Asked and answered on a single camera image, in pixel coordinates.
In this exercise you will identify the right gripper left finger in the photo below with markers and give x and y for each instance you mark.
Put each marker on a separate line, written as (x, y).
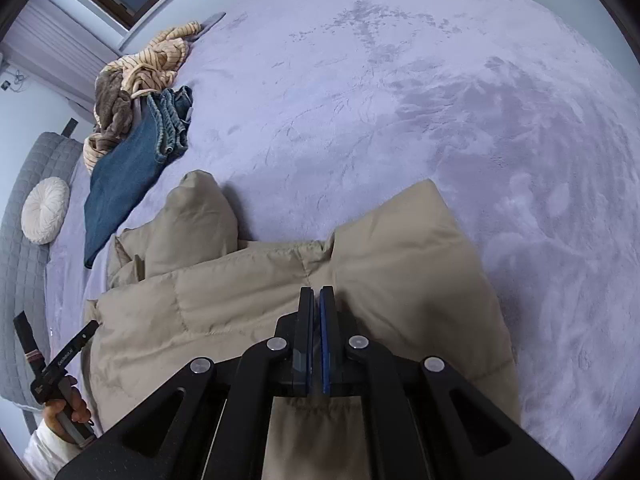
(211, 419)

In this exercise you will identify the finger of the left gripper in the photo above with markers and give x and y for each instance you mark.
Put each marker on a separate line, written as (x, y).
(33, 356)
(73, 348)

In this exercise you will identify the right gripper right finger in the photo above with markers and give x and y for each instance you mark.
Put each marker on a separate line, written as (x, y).
(422, 419)

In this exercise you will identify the beige puffer jacket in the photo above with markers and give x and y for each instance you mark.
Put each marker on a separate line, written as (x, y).
(185, 285)

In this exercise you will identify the white sleeve forearm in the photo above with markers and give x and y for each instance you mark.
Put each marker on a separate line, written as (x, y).
(46, 453)

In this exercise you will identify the striped and brown clothes pile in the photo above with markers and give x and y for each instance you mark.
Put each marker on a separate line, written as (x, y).
(129, 78)

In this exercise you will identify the person left hand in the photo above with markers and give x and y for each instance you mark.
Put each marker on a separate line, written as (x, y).
(65, 415)

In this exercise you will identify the grey quilted headboard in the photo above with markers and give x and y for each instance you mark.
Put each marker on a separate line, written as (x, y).
(23, 265)

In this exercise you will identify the round cream pleated pillow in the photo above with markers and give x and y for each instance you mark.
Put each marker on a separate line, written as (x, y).
(44, 210)

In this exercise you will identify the folded blue denim jeans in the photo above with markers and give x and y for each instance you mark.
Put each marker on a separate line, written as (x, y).
(121, 178)

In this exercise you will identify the grey curtain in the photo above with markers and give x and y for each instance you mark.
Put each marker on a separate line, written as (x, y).
(49, 45)

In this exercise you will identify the lavender fleece bed blanket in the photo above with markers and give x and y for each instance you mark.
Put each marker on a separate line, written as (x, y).
(312, 111)

